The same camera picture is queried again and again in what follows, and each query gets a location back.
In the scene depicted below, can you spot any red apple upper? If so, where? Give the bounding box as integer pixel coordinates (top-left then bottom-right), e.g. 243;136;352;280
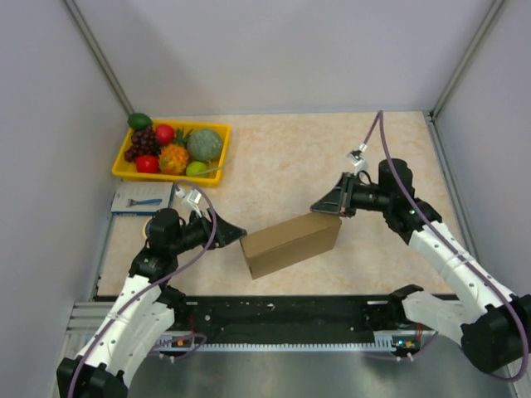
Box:
155;124;175;146

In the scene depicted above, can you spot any red apple lower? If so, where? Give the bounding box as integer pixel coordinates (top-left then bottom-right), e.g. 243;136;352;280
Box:
135;155;159;174

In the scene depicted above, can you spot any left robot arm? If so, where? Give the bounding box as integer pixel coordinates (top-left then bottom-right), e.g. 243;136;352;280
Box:
56;208;247;397

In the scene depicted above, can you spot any green melon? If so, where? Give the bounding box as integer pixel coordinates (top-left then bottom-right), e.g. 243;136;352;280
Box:
187;129;223;162

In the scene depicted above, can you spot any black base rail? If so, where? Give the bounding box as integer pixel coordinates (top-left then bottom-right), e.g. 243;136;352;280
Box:
158;292;428;343

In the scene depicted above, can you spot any green avocado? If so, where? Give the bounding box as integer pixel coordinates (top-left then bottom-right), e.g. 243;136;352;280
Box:
127;113;153;131

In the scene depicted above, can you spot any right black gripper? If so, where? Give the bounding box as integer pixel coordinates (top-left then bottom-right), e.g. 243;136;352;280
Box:
310;172;392;218

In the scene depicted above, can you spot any blue tape roll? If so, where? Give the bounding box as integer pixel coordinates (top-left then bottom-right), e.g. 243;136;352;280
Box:
141;218;152;240

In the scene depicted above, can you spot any dark red grape bunch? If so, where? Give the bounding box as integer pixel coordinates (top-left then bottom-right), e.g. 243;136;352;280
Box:
124;126;160;163

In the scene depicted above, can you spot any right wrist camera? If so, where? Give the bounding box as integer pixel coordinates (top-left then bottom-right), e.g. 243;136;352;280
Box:
348;143;368;176

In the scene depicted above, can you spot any razor blister pack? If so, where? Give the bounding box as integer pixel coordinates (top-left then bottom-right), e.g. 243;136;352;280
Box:
110;182;173;216

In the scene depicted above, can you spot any yellow plastic tray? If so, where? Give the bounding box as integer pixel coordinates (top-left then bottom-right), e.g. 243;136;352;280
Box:
112;119;232;187

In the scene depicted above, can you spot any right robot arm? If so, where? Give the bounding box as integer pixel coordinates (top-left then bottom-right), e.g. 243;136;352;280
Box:
310;158;530;373

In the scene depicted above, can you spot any brown cardboard box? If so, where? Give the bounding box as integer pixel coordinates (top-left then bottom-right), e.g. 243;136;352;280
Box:
241;212;342;279

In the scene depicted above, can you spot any red apple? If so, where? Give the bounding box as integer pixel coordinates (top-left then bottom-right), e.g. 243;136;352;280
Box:
135;155;159;174
155;124;175;146

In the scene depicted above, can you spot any grey cable duct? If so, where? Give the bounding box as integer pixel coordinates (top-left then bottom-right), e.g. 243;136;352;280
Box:
152;333;420;354

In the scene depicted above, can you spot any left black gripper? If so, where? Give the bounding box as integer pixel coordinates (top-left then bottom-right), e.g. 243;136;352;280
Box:
171;206;246;255

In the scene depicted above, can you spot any orange pineapple toy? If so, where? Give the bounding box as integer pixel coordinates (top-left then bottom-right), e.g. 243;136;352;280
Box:
158;129;192;175

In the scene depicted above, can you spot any green lime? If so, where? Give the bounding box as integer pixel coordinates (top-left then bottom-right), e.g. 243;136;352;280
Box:
186;161;209;177

